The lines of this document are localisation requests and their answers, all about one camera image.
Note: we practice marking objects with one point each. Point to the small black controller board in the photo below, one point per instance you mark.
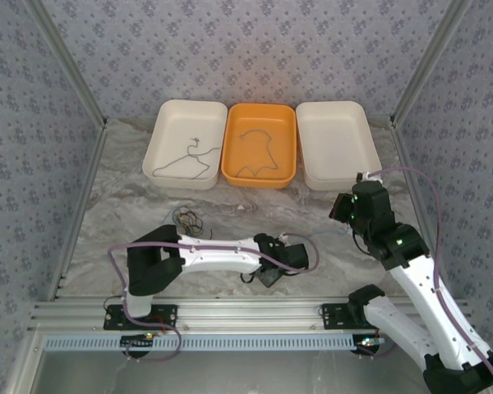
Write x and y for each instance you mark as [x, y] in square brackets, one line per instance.
[369, 342]
[137, 341]

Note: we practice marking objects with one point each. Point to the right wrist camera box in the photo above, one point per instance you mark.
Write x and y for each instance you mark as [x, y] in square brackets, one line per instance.
[367, 176]

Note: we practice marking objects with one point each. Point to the aluminium side rail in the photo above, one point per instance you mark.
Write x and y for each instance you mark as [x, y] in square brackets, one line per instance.
[405, 156]
[79, 205]

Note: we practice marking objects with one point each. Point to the aluminium frame leg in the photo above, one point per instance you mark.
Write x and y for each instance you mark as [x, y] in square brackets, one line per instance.
[26, 361]

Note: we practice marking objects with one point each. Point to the aluminium frame rail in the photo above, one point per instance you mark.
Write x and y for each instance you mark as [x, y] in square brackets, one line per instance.
[250, 316]

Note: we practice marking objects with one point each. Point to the aluminium frame post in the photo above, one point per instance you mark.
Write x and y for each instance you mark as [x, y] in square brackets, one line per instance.
[67, 61]
[430, 61]

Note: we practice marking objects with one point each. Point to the grey metal lower panel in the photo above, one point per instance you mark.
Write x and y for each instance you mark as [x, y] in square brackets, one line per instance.
[250, 373]

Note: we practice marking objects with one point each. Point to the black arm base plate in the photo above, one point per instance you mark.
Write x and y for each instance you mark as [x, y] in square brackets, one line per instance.
[115, 320]
[333, 318]

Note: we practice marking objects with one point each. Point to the orange rectangular plastic tray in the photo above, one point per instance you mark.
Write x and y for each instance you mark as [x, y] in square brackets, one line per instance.
[254, 152]

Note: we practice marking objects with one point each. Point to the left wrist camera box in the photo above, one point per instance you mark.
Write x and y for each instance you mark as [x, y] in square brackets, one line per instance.
[282, 236]

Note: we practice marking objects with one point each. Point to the white rectangular plastic tray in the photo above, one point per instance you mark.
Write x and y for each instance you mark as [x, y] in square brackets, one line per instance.
[176, 123]
[337, 139]

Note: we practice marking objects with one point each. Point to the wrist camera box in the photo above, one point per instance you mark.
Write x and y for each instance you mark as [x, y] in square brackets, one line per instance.
[367, 176]
[282, 236]

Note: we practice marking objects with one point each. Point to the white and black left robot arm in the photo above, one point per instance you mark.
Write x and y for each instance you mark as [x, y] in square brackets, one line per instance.
[213, 260]

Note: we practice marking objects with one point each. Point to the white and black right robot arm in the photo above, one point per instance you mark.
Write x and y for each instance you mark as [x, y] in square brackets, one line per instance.
[419, 295]

